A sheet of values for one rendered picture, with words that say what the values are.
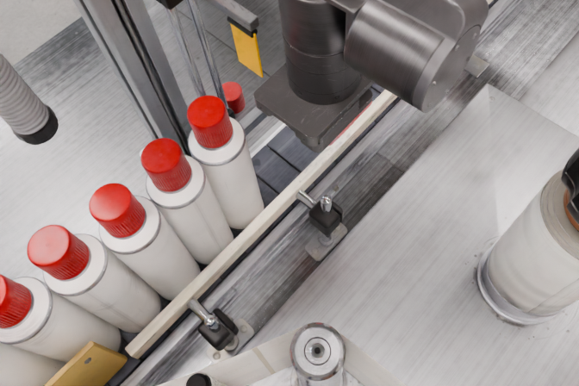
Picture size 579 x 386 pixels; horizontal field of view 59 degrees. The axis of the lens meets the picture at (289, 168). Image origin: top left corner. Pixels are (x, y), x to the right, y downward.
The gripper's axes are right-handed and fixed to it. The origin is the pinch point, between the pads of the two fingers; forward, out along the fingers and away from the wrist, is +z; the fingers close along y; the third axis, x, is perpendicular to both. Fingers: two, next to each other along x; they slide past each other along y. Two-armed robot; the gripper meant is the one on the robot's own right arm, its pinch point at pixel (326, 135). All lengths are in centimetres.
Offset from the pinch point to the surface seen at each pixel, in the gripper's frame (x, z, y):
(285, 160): 7.1, 13.8, 0.3
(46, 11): 163, 101, 20
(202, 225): 3.6, 2.4, -13.6
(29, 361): 5.8, 2.3, -31.6
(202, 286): 2.2, 9.8, -17.4
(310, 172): 2.3, 9.9, -0.4
